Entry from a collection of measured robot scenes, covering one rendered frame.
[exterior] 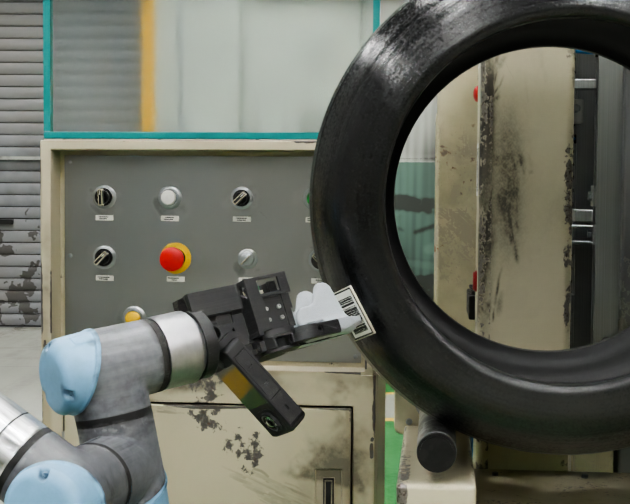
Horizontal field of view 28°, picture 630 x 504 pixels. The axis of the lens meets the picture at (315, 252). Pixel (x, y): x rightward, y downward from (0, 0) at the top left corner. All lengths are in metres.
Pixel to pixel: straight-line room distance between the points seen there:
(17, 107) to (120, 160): 8.71
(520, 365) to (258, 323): 0.49
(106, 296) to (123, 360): 0.90
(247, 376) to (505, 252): 0.58
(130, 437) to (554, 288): 0.75
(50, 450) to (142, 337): 0.17
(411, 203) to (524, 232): 8.63
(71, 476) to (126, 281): 1.04
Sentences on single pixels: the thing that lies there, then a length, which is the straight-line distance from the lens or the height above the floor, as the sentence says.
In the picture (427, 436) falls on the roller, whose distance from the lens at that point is 1.41.
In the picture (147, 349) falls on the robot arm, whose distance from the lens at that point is 1.23.
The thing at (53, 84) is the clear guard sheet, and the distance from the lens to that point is 2.12.
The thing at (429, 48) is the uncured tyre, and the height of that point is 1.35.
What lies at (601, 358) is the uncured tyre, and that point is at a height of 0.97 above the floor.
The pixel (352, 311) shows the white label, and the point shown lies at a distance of 1.40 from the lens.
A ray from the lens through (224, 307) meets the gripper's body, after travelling 1.30.
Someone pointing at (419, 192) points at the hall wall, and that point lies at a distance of 10.38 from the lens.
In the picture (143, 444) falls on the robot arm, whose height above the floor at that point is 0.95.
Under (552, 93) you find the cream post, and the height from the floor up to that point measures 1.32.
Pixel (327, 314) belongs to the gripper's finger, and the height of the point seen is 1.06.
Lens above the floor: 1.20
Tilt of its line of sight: 3 degrees down
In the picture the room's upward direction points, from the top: straight up
